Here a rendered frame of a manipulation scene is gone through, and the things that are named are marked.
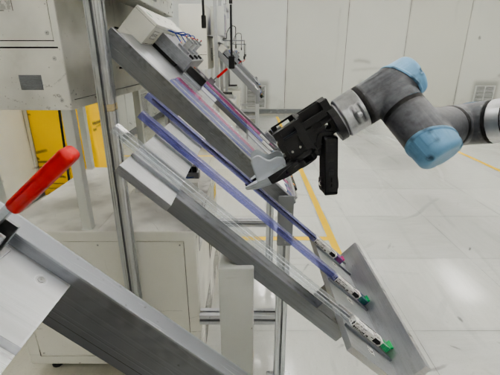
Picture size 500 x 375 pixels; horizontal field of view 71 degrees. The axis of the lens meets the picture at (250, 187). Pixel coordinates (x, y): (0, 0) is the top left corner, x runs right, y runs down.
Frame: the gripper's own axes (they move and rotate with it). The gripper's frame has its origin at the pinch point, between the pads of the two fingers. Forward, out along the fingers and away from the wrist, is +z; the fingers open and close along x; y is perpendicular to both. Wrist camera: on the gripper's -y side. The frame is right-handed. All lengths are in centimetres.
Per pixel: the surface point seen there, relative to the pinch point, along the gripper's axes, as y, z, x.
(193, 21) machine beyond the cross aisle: 90, 13, -392
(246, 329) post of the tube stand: -17.8, 13.4, 13.7
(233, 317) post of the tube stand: -14.3, 13.9, 13.7
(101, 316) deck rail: 9.6, 10.4, 39.8
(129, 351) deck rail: 5.4, 10.9, 39.8
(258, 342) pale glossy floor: -78, 46, -55
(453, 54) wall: -200, -378, -692
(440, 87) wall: -246, -330, -694
